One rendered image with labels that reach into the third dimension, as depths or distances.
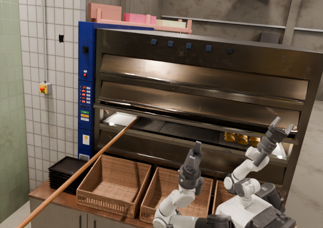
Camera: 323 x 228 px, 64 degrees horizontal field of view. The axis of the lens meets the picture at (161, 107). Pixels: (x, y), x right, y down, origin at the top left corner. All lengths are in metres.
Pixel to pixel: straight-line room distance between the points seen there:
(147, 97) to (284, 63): 1.19
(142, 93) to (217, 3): 9.24
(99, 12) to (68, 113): 3.17
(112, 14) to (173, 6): 6.16
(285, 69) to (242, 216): 1.35
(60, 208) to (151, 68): 1.51
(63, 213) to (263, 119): 1.96
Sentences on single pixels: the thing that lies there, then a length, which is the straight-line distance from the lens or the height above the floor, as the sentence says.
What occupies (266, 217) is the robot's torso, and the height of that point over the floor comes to 1.39.
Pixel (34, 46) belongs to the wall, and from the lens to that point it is 2.97.
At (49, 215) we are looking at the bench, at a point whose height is 0.40.
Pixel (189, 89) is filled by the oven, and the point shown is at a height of 1.67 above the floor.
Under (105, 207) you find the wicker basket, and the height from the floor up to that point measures 0.62.
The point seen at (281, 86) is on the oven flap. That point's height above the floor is 1.81.
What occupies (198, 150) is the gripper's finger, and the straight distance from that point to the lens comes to 1.06.
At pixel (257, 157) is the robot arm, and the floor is 1.53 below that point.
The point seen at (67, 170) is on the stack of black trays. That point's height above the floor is 0.78.
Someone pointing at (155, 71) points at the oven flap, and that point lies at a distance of 2.37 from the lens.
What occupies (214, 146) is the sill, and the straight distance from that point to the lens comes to 2.47.
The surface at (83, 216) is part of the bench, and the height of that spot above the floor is 0.51.
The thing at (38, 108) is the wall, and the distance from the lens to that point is 3.10.
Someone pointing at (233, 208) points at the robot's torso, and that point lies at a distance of 1.35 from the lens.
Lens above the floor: 2.17
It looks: 17 degrees down
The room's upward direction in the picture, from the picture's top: 6 degrees clockwise
